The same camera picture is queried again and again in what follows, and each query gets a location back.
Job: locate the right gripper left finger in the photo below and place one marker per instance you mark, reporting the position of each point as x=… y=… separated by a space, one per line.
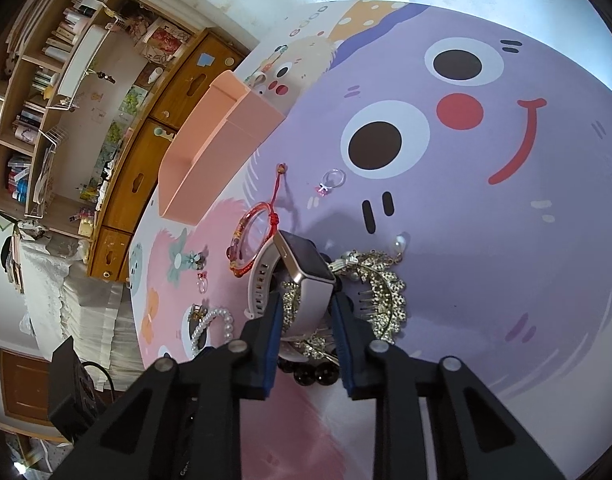
x=182 y=420

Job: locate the wooden wall shelf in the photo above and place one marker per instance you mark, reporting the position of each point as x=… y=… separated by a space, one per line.
x=76 y=77

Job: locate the black box with cable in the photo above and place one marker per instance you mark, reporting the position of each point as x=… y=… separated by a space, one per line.
x=74 y=404

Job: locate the wooden desk with drawers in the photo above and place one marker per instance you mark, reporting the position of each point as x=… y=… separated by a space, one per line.
x=134 y=176

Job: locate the pink plastic tray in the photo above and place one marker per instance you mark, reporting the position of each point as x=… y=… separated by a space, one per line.
x=226 y=126

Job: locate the white lace bed cover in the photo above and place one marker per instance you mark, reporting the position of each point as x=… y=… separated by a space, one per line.
x=63 y=302

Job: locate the blue flower hair clip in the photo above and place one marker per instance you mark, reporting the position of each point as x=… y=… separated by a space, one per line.
x=184 y=261

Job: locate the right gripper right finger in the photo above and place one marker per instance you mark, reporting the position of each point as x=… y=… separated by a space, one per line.
x=431 y=419

